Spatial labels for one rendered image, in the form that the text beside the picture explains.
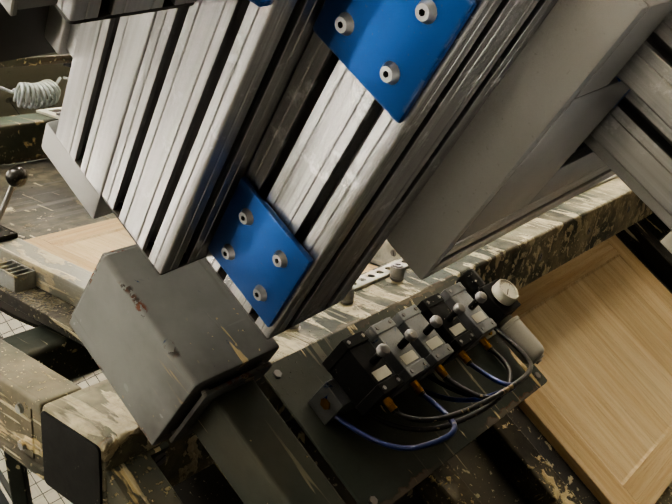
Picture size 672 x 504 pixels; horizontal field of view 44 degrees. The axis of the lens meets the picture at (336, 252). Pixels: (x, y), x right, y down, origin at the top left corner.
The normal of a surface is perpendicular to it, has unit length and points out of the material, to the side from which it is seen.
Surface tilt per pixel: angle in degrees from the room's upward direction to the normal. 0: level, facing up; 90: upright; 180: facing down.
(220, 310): 90
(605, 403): 90
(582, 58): 90
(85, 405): 57
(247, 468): 90
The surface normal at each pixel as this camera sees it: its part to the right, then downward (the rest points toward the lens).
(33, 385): 0.07, -0.93
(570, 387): 0.49, -0.63
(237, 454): -0.62, 0.23
